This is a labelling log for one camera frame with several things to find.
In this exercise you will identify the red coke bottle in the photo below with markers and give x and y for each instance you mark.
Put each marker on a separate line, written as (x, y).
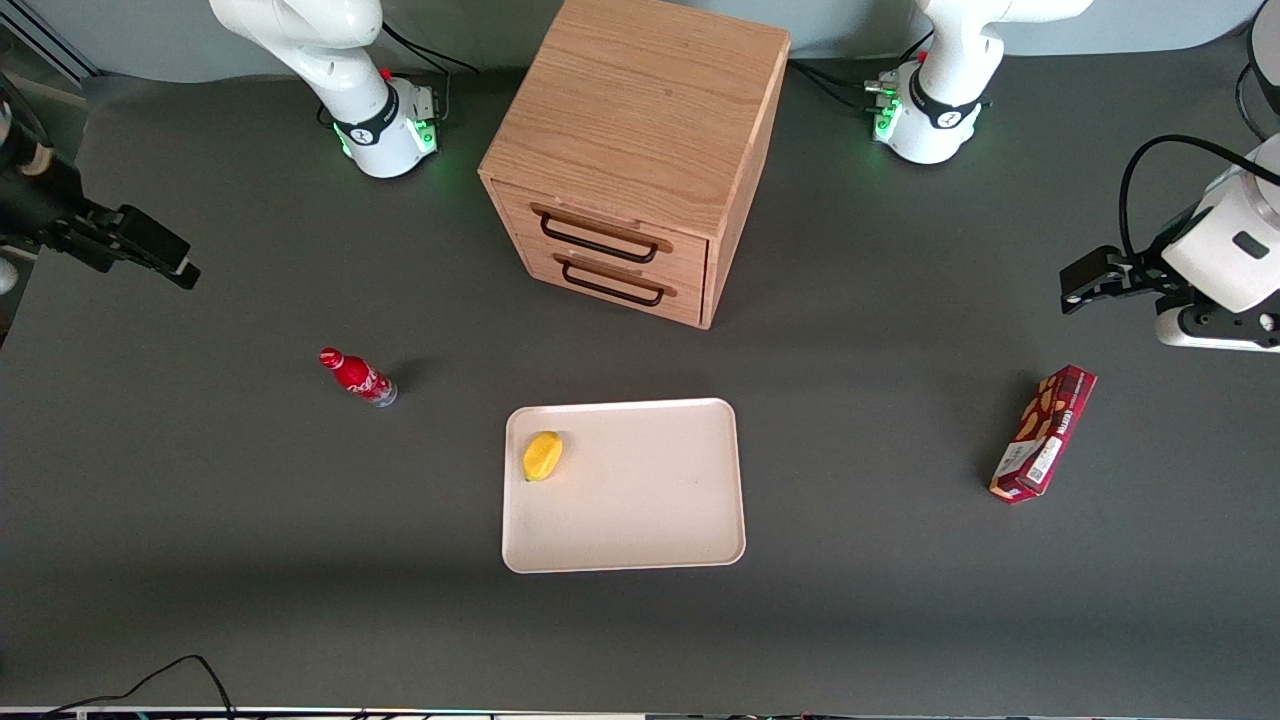
(356, 376)

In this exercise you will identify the yellow lemon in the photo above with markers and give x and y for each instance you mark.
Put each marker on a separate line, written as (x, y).
(542, 457)

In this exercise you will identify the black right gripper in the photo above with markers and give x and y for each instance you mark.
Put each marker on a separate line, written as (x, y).
(48, 207)

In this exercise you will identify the wooden drawer front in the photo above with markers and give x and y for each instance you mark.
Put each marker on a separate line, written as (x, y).
(600, 215)
(620, 300)

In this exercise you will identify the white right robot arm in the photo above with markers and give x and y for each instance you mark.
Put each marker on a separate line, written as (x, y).
(340, 50)

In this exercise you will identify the wooden drawer cabinet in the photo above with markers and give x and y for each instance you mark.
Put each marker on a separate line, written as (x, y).
(640, 110)

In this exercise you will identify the aluminium frame rail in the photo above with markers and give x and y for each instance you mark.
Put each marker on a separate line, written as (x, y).
(45, 40)

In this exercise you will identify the beige rectangular tray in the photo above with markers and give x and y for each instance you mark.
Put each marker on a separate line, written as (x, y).
(650, 500)

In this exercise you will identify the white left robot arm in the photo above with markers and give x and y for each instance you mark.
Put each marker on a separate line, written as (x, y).
(950, 85)

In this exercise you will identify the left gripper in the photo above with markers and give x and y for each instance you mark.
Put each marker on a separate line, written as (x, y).
(1128, 276)

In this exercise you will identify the red tartan cookie box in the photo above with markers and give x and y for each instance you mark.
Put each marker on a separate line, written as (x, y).
(1045, 435)

